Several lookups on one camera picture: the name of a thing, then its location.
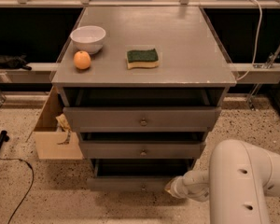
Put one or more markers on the grey bottom drawer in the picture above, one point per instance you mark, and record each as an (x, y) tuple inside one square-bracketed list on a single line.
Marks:
[(136, 175)]

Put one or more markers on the black cloth on rail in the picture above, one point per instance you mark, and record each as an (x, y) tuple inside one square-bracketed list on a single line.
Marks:
[(13, 62)]

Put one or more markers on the orange fruit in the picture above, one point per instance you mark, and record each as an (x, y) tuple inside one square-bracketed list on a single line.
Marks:
[(82, 60)]

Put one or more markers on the grey middle drawer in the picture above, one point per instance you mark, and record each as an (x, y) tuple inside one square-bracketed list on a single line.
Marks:
[(182, 145)]

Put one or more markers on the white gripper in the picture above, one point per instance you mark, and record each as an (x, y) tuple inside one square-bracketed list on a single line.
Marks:
[(179, 186)]

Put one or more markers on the grey top drawer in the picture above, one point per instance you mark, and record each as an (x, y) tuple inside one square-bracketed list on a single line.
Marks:
[(141, 119)]

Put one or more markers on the metal frame rail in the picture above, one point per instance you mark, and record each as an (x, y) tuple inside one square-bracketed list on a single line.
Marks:
[(39, 73)]

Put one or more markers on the white ceramic bowl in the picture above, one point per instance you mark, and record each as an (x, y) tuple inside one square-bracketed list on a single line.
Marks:
[(88, 38)]

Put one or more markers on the grey drawer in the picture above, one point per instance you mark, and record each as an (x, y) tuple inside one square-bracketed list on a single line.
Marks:
[(136, 175), (141, 119), (182, 145)]

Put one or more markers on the green yellow sponge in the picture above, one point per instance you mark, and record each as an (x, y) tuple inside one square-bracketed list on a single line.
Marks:
[(137, 58)]

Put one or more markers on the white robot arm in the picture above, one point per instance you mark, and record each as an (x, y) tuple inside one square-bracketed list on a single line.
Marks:
[(239, 178)]

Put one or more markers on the cardboard box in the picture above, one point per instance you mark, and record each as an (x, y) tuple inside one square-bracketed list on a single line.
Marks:
[(52, 142)]

